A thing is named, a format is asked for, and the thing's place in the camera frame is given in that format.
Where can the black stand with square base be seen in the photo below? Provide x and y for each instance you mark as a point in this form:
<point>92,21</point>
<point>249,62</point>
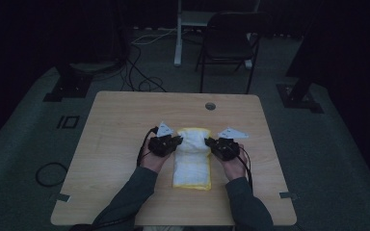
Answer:
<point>72,85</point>
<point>298,96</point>

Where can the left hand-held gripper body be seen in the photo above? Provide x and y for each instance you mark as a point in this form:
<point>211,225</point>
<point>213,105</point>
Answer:
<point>162,146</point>

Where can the person's right hand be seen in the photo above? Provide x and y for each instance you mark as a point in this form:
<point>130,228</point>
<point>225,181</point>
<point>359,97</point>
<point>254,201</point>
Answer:
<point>234,168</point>

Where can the white towel with yellow edge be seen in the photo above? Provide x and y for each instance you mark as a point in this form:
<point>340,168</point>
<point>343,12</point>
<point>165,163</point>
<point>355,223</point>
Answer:
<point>192,160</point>

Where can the black folding chair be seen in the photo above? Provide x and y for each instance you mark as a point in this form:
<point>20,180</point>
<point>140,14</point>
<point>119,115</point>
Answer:
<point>228,45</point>

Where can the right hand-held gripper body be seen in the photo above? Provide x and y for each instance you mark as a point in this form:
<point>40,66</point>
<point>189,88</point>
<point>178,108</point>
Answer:
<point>226,149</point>

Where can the white metal desk frame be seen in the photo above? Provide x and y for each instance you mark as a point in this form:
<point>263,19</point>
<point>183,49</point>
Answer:
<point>178,38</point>

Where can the person's left hand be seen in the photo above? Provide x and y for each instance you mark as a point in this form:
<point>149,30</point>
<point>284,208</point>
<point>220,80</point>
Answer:
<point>152,162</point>

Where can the grey tape piece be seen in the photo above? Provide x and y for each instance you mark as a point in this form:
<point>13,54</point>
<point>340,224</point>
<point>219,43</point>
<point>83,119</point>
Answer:
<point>63,197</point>
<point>288,195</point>

